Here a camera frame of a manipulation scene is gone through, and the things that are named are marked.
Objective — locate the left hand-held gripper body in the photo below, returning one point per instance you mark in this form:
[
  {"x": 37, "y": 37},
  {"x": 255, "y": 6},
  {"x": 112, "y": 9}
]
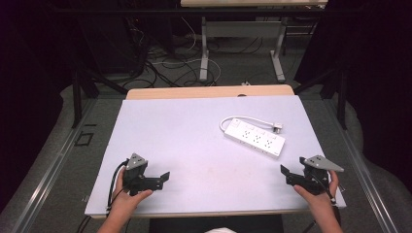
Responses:
[{"x": 135, "y": 168}]

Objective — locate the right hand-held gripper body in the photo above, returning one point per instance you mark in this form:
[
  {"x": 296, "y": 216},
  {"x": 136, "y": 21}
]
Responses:
[{"x": 315, "y": 173}]

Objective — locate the person's right hand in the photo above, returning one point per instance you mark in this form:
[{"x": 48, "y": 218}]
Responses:
[{"x": 319, "y": 197}]

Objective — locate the person's left hand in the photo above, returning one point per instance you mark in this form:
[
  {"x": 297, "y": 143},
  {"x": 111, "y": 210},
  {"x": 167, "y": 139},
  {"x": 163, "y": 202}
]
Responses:
[{"x": 129, "y": 202}]

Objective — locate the white table mat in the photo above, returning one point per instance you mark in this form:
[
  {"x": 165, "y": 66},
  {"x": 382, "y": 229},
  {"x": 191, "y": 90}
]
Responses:
[{"x": 200, "y": 155}]

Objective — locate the white plug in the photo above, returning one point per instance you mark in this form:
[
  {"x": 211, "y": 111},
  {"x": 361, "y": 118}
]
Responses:
[{"x": 278, "y": 128}]

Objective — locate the person's dark clothing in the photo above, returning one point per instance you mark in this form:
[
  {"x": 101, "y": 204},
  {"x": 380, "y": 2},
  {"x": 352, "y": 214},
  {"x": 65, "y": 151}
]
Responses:
[{"x": 181, "y": 225}]

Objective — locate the black metal stand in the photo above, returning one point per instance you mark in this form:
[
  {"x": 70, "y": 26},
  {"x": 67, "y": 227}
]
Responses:
[
  {"x": 341, "y": 97},
  {"x": 77, "y": 97}
]

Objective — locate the wooden table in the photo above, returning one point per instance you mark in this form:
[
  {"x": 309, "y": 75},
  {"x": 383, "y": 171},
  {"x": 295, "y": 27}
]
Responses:
[{"x": 207, "y": 92}]

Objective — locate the white floor power strip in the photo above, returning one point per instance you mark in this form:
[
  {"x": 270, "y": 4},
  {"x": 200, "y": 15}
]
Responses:
[{"x": 245, "y": 83}]

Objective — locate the dark curtain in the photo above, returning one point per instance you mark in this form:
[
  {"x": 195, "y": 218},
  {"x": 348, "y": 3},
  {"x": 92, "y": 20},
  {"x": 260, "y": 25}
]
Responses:
[
  {"x": 29, "y": 97},
  {"x": 379, "y": 81}
]

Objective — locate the desk with white legs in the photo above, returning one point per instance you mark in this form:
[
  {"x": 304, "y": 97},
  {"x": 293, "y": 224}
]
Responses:
[{"x": 243, "y": 29}]

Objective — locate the aluminium floor rail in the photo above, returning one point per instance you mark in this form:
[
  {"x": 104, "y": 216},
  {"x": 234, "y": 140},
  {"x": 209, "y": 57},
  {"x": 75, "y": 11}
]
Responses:
[
  {"x": 48, "y": 174},
  {"x": 362, "y": 174}
]

